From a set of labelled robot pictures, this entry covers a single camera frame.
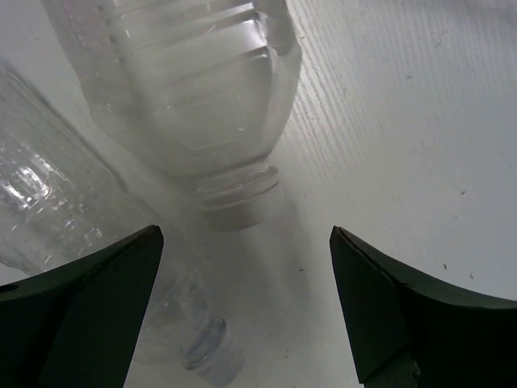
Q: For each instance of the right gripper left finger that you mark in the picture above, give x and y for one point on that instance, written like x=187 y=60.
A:
x=77 y=325

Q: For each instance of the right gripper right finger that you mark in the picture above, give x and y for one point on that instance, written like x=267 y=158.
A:
x=410 y=329

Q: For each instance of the clear crushed bottle front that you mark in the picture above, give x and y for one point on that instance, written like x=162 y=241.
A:
x=60 y=201

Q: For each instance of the large clear labelled bottle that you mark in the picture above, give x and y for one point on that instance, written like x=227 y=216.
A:
x=199 y=91

